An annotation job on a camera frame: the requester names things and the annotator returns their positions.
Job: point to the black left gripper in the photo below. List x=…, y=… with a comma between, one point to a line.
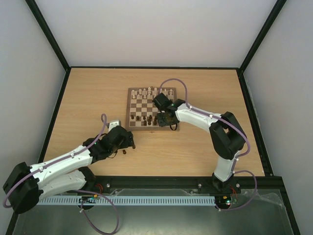
x=125, y=144

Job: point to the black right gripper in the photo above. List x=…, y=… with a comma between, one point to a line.
x=165, y=120

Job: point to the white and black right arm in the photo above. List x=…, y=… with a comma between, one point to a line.
x=227, y=136

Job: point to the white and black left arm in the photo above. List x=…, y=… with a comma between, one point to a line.
x=27, y=185

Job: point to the wooden folding chess board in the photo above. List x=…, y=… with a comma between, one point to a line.
x=142, y=106

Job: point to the left electronics board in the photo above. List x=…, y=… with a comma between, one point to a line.
x=91, y=199

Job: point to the electronics board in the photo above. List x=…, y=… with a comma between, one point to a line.
x=91, y=199
x=228, y=199

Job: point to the right electronics board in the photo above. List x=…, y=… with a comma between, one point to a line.
x=228, y=199

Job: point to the black aluminium frame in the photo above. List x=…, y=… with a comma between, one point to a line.
x=268, y=181

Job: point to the light blue slotted cable duct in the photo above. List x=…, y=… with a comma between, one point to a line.
x=134, y=201

